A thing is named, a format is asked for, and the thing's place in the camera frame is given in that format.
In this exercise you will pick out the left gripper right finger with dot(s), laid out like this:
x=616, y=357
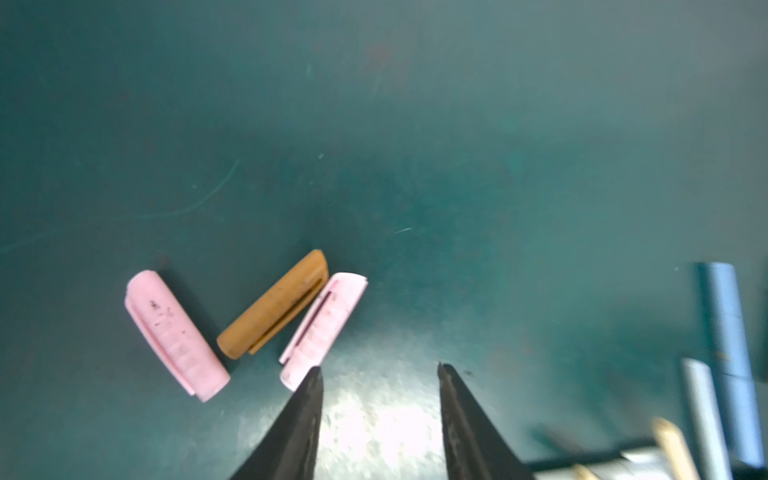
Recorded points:
x=474, y=449

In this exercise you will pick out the yellow beige pen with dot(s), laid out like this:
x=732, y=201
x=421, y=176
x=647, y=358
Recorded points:
x=582, y=472

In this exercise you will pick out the green table mat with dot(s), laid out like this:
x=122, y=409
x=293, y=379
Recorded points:
x=529, y=187

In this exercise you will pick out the pale pink pen cap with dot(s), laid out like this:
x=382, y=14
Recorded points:
x=320, y=327

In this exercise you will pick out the lavender white pen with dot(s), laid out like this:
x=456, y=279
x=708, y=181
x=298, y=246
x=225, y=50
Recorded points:
x=706, y=420

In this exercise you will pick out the brown pen cap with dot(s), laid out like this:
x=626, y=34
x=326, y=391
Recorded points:
x=276, y=308

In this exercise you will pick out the blue pen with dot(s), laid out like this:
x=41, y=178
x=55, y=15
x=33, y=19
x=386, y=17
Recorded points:
x=734, y=380

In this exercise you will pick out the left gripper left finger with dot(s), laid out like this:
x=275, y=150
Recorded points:
x=289, y=448

